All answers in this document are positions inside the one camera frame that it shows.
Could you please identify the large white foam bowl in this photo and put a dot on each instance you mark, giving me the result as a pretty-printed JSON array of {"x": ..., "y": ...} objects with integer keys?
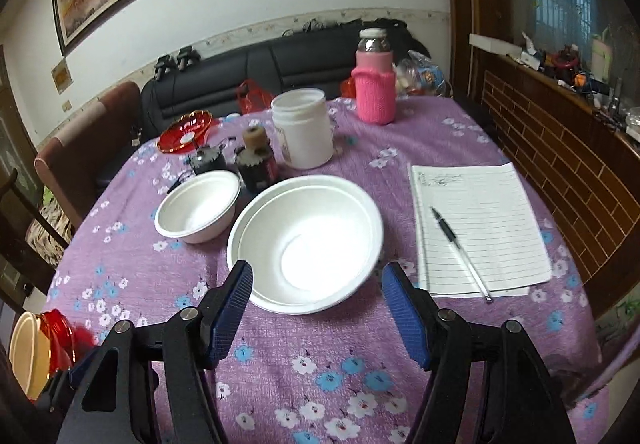
[{"x": 310, "y": 249}]

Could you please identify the patterned seat cushion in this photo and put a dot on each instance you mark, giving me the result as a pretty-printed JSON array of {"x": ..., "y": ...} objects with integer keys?
[{"x": 47, "y": 234}]

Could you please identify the lined paper sheet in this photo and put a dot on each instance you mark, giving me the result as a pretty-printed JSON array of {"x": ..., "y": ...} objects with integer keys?
[{"x": 480, "y": 224}]

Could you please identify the clutter on sideboard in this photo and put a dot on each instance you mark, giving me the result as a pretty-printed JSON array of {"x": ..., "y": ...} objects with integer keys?
[{"x": 580, "y": 69}]

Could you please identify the red plastic bag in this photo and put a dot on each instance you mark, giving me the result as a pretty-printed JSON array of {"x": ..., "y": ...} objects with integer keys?
[
  {"x": 252, "y": 96},
  {"x": 348, "y": 88}
]

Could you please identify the black and white pen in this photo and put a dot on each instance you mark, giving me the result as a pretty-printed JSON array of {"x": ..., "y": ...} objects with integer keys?
[{"x": 457, "y": 249}]

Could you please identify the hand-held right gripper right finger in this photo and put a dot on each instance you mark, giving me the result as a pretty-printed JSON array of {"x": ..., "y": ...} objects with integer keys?
[{"x": 405, "y": 319}]

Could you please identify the small red gold-rimmed plate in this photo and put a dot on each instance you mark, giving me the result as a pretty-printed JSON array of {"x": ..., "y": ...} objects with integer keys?
[{"x": 187, "y": 129}]

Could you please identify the wall socket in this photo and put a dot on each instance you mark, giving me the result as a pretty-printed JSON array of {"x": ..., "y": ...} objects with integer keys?
[{"x": 66, "y": 105}]

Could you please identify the purple floral tablecloth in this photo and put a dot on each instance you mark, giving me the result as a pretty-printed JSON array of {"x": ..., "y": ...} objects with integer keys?
[{"x": 325, "y": 374}]

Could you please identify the black bag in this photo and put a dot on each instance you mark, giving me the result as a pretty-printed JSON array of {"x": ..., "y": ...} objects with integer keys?
[{"x": 350, "y": 29}]

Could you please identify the dark bottle with cork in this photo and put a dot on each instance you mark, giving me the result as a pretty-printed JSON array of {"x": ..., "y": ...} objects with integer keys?
[{"x": 257, "y": 164}]

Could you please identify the white plastic jar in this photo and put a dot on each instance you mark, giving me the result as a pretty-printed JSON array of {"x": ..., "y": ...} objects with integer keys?
[{"x": 302, "y": 134}]

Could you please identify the bottle with pink knitted sleeve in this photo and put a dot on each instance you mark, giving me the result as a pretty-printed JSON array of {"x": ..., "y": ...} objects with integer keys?
[{"x": 375, "y": 89}]

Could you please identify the wooden sideboard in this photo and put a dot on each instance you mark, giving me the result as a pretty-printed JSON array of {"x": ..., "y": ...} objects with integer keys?
[{"x": 560, "y": 164}]

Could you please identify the black leather sofa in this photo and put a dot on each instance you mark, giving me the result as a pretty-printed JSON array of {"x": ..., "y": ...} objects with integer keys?
[{"x": 300, "y": 64}]

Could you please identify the brown armchair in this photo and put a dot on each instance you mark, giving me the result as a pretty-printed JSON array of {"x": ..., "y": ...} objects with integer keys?
[{"x": 85, "y": 144}]

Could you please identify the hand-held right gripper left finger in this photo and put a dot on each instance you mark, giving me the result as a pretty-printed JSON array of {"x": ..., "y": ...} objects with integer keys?
[{"x": 227, "y": 319}]

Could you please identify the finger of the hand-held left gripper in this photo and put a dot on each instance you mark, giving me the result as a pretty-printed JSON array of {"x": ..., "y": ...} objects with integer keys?
[{"x": 82, "y": 369}]

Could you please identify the dark wooden chair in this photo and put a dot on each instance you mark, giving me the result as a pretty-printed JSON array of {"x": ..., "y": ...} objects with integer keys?
[{"x": 20, "y": 224}]

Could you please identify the clear bag of snacks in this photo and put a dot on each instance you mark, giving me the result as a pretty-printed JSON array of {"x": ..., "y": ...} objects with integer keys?
[{"x": 422, "y": 74}]

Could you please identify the black items on sofa back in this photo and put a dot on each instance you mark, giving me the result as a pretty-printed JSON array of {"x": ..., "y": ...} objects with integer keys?
[{"x": 177, "y": 59}]

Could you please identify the flat white box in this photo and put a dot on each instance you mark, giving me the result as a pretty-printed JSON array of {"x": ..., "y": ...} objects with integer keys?
[{"x": 495, "y": 44}]

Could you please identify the small yellow wall sticker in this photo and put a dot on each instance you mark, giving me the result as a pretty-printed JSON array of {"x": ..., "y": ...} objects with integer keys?
[{"x": 61, "y": 74}]

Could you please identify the small white foam bowl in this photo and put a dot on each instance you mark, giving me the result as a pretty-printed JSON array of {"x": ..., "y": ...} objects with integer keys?
[{"x": 197, "y": 204}]

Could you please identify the wooden door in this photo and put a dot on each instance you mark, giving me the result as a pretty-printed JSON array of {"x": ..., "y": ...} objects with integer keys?
[{"x": 12, "y": 139}]

